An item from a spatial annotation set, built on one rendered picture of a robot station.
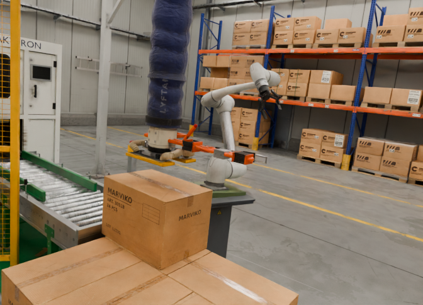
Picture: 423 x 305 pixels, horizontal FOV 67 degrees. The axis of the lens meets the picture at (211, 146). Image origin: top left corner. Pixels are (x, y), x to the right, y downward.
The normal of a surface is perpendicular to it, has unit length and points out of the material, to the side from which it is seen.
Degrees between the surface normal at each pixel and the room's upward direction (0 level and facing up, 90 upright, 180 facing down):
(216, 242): 90
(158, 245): 90
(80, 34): 90
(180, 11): 79
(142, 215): 90
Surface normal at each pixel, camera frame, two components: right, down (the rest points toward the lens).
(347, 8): -0.64, 0.06
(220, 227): 0.50, 0.18
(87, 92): 0.76, 0.18
